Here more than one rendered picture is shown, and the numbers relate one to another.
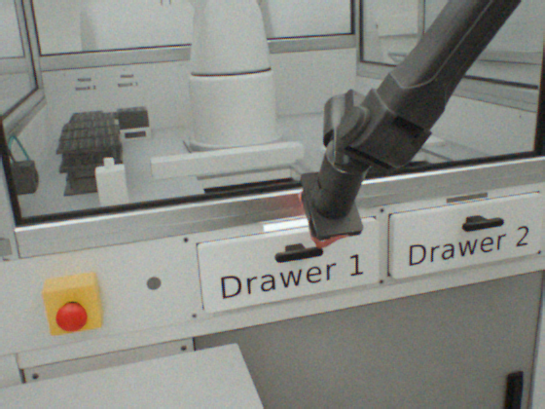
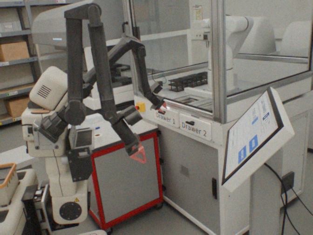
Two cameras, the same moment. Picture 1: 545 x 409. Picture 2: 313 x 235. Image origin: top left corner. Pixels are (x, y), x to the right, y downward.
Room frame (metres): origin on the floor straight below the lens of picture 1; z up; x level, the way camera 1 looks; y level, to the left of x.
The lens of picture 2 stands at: (0.11, -1.92, 1.56)
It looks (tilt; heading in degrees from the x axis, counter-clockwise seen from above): 19 degrees down; 72
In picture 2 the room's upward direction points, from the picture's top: 6 degrees counter-clockwise
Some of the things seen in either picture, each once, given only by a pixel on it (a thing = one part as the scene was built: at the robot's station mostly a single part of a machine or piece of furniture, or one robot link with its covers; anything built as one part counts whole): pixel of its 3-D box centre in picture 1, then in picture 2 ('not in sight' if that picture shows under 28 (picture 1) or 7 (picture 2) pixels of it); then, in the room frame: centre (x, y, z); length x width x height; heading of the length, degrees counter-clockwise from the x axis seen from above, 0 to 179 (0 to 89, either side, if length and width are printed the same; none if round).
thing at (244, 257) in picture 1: (292, 264); (166, 115); (0.80, -0.03, 0.87); 0.29 x 0.02 x 0.11; 104
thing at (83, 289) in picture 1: (73, 304); (140, 107); (0.70, 0.29, 0.88); 0.07 x 0.05 x 0.07; 104
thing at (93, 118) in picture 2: not in sight; (93, 118); (0.34, 0.50, 0.79); 0.13 x 0.09 x 0.05; 13
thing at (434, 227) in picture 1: (468, 234); (194, 126); (0.88, -0.33, 0.87); 0.29 x 0.02 x 0.11; 104
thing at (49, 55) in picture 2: not in sight; (104, 58); (0.71, 1.72, 1.13); 1.78 x 1.14 x 0.45; 104
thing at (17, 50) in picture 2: not in sight; (12, 51); (-0.50, 3.68, 1.22); 0.41 x 0.32 x 0.28; 22
